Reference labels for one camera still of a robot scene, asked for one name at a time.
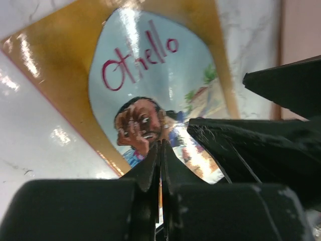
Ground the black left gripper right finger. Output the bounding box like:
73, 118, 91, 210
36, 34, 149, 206
160, 141, 314, 240

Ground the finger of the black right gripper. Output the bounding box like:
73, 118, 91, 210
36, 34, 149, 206
187, 117, 320, 208
243, 55, 320, 119

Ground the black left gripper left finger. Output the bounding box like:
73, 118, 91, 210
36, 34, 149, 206
1, 144, 161, 240

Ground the Othello orange book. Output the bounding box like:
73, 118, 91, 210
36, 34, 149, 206
1, 1, 239, 183

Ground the brown file folder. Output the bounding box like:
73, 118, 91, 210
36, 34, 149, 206
272, 0, 321, 120

